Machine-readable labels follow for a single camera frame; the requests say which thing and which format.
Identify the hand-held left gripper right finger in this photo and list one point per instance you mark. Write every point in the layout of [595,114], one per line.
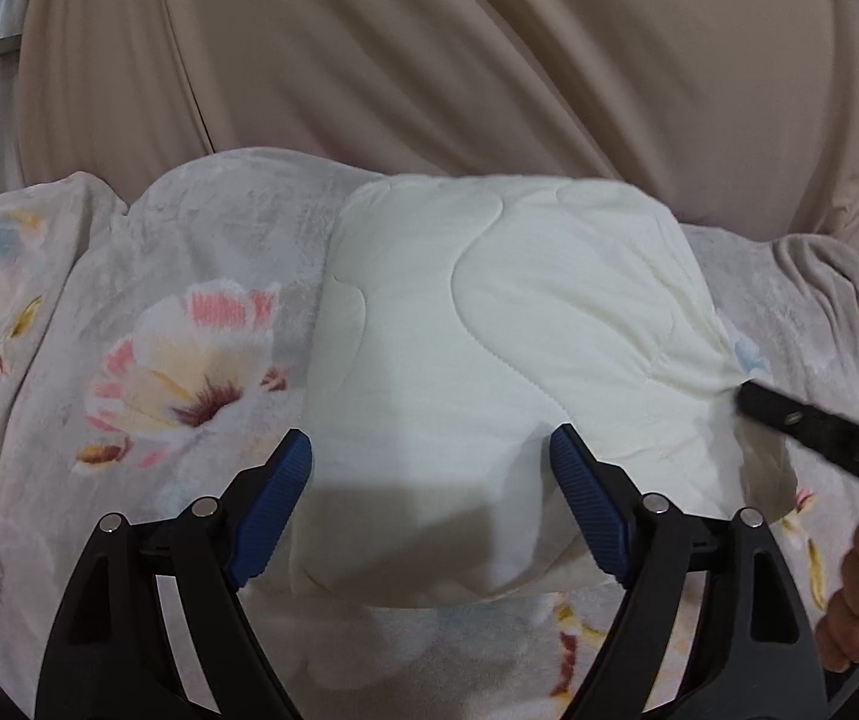
[587,499]

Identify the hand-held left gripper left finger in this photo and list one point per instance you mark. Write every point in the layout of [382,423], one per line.
[279,495]

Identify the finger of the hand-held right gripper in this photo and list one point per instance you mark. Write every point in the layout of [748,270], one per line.
[774,409]

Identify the person's right hand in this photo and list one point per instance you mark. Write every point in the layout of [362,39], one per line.
[853,607]

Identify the grey floral fleece blanket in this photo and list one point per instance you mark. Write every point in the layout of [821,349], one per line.
[136,277]

